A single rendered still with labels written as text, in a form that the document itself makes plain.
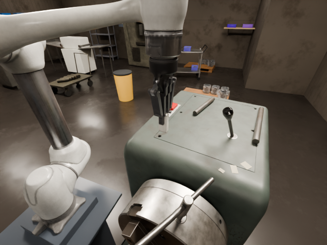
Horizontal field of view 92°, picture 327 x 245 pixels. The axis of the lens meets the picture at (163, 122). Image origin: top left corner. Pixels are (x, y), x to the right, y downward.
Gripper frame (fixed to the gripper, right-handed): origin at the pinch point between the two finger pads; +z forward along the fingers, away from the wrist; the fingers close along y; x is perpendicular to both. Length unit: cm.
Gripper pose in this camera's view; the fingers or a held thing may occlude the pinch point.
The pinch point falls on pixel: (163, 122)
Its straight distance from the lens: 51.7
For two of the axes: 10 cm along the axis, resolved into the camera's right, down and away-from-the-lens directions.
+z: 0.0, 8.3, 5.5
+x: 8.8, 2.6, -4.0
